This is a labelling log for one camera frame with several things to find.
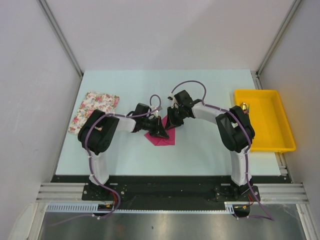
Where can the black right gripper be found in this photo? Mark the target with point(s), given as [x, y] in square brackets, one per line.
[172, 122]

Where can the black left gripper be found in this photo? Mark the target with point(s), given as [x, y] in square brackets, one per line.
[158, 130]

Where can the pink paper napkin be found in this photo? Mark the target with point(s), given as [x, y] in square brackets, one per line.
[156, 141]

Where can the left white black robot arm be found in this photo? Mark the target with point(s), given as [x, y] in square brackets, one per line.
[98, 131]

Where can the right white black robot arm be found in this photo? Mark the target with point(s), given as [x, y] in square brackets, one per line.
[233, 124]

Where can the floral patterned tray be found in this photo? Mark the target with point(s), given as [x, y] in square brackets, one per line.
[93, 100]

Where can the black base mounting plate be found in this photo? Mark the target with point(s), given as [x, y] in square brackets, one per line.
[128, 187]

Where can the gold iridescent spoon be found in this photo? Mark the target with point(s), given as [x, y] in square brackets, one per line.
[245, 108]

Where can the yellow plastic bin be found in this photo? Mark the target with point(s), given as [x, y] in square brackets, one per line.
[268, 119]

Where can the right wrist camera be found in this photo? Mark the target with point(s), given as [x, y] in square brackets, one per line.
[174, 103]

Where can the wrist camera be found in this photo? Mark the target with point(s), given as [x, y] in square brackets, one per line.
[174, 103]
[155, 111]

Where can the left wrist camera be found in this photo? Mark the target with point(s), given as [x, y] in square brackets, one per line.
[155, 111]

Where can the white slotted cable duct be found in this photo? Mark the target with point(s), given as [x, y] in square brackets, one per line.
[99, 208]

